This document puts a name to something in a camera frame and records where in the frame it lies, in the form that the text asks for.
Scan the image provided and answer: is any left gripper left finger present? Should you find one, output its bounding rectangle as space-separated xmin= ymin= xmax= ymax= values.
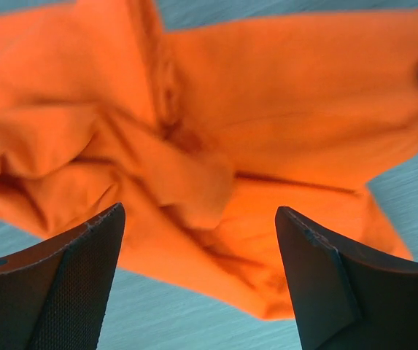
xmin=0 ymin=203 xmax=125 ymax=349

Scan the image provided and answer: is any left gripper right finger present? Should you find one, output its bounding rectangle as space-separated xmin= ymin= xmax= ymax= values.
xmin=275 ymin=207 xmax=418 ymax=350

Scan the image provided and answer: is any orange t shirt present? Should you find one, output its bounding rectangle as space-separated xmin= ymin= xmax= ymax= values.
xmin=0 ymin=1 xmax=418 ymax=320

